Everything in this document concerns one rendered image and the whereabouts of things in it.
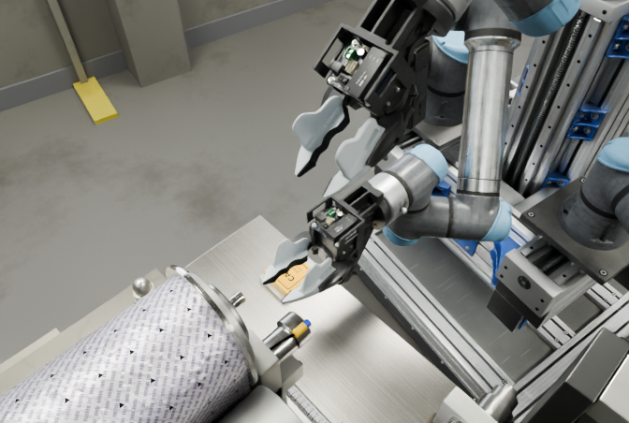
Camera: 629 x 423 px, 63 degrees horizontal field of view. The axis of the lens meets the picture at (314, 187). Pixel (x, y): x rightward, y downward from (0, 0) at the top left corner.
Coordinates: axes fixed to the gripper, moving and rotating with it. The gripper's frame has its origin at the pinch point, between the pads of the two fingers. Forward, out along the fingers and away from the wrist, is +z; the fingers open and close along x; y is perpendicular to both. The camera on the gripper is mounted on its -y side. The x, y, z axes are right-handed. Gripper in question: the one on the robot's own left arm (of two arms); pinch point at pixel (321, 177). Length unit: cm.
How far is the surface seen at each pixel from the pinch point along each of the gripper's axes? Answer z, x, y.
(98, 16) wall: 14, -233, -118
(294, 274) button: 21.1, -13.5, -36.1
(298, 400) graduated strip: 33.7, 3.0, -28.7
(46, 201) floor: 92, -165, -97
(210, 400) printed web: 21.8, 7.5, 7.4
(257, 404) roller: 21.0, 9.9, 3.1
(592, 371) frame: -1.6, 29.1, 12.2
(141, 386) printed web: 21.7, 4.6, 13.8
